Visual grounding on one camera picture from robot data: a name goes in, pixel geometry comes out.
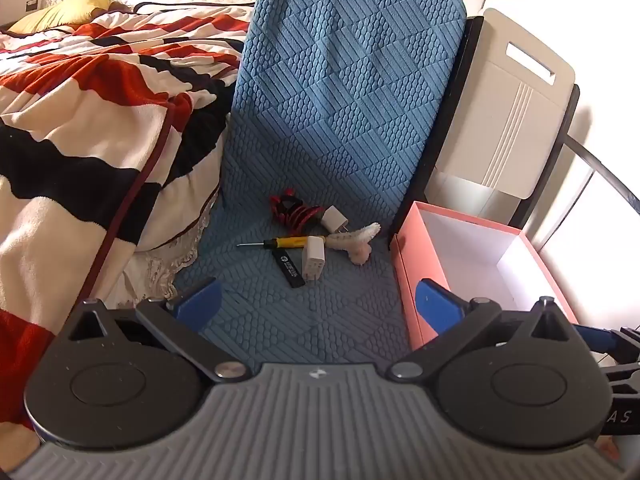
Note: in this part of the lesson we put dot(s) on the white coral-shaped piece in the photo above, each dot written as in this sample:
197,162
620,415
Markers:
357,242

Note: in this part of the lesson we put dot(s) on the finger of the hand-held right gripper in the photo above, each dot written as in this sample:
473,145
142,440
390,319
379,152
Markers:
596,338

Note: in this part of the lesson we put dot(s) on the wall outlet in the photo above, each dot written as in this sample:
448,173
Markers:
32,4

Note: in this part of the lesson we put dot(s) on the yellow pillow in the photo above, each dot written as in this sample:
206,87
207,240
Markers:
60,12

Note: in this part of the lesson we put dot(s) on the black curved hoop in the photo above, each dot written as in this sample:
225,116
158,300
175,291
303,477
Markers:
610,165

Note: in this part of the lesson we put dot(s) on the small white charger plug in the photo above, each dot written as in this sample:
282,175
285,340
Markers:
331,219

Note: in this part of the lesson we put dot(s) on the red black coiled spring part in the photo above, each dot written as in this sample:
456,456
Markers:
295,212

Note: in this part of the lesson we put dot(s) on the blue textured mat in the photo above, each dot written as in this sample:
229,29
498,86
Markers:
340,110

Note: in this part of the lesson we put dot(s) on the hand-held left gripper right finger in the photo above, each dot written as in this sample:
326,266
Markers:
439,306

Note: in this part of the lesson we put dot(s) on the beige folding chair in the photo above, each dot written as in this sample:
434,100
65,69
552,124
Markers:
452,110

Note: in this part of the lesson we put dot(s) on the pink cardboard box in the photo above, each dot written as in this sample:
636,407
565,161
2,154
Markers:
500,260

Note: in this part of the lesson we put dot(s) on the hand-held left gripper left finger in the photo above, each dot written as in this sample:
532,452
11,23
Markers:
201,301

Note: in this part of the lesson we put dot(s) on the beige lace bed skirt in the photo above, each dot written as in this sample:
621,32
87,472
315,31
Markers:
170,260

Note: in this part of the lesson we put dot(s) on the red black striped blanket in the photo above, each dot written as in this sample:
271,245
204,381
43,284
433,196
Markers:
90,135

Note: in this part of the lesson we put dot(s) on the white rectangular plug adapter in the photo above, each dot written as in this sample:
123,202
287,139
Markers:
312,257

